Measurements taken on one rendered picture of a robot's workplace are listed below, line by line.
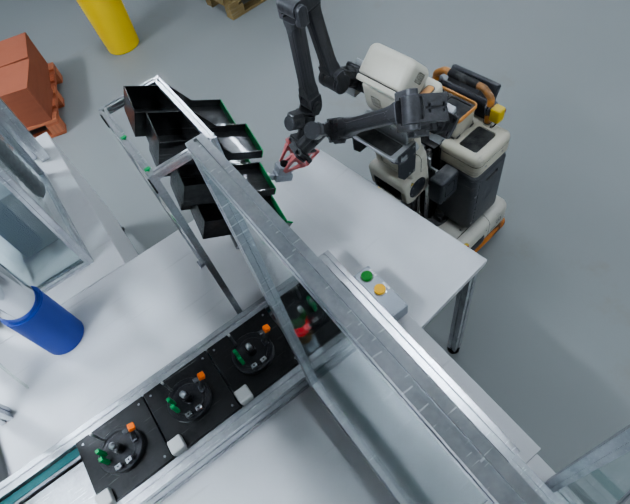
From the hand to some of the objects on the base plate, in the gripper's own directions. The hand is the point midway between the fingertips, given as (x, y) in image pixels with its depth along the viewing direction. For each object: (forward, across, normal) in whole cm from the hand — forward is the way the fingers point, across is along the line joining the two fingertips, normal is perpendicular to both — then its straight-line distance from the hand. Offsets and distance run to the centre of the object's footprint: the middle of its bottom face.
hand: (283, 166), depth 174 cm
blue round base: (+106, 0, +17) cm, 108 cm away
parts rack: (+44, -10, -17) cm, 48 cm away
